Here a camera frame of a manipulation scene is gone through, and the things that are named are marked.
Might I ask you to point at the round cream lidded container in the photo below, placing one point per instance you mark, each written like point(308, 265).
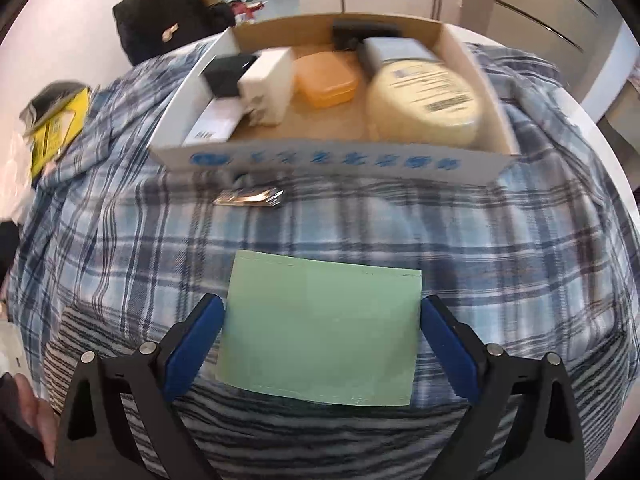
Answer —
point(414, 101)

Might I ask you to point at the black square display frame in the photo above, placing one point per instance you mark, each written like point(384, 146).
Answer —
point(347, 35)

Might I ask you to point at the silver foil packet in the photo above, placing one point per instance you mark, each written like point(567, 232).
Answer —
point(250, 197)

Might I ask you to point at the yellow box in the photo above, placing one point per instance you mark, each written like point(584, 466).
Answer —
point(58, 129)

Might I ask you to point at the beige refrigerator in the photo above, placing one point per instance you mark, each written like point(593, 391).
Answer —
point(576, 35)

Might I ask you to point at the white cardboard tray box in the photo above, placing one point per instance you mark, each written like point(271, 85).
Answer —
point(333, 140)

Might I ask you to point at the white remote control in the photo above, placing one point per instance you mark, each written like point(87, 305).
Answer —
point(217, 122)

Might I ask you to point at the small black box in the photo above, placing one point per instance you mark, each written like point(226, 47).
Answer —
point(223, 72)

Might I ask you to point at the orange plastic box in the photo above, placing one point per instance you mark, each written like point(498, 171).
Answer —
point(325, 79)

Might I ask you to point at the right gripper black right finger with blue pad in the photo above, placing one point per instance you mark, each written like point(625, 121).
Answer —
point(545, 439)

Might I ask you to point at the black jacket on chair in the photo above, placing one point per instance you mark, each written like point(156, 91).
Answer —
point(150, 28)

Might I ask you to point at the blue plaid shirt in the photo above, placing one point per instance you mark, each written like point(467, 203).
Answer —
point(546, 258)

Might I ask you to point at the red items on floor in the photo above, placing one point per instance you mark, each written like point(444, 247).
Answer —
point(245, 11)

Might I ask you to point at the grey blue box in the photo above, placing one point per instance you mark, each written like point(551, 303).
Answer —
point(375, 52)

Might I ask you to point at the grey pouch bag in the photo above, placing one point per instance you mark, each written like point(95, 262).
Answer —
point(49, 101)

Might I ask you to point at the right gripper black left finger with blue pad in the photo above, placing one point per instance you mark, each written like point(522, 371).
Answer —
point(94, 438)

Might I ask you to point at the white power adapter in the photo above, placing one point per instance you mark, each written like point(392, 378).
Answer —
point(266, 88)

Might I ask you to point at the clear plastic bag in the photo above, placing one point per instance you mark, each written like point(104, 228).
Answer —
point(16, 192)

